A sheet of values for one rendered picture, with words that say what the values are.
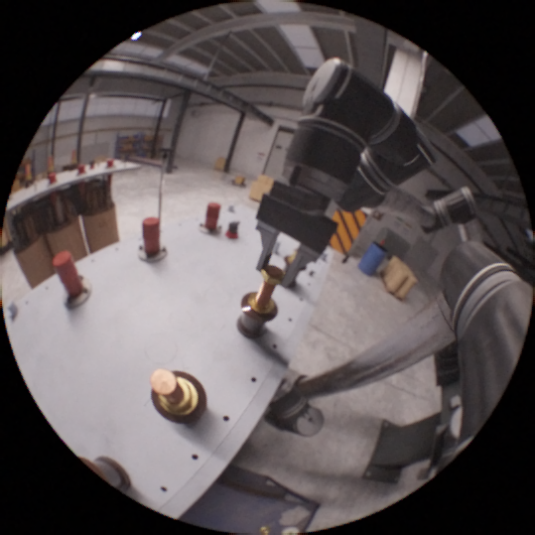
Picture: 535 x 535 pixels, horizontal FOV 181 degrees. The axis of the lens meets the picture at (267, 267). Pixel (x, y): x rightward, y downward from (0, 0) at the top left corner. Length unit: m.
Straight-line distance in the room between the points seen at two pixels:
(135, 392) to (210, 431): 0.17
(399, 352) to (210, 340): 0.43
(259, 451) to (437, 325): 1.71
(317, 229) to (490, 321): 0.26
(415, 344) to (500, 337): 0.22
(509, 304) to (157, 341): 0.59
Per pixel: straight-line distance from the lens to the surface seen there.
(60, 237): 1.81
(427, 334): 0.37
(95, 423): 0.47
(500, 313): 0.24
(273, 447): 1.88
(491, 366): 0.21
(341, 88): 0.25
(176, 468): 0.42
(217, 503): 0.99
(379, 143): 0.31
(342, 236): 5.30
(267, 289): 0.35
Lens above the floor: 1.76
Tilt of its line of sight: 34 degrees down
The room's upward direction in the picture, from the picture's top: 22 degrees clockwise
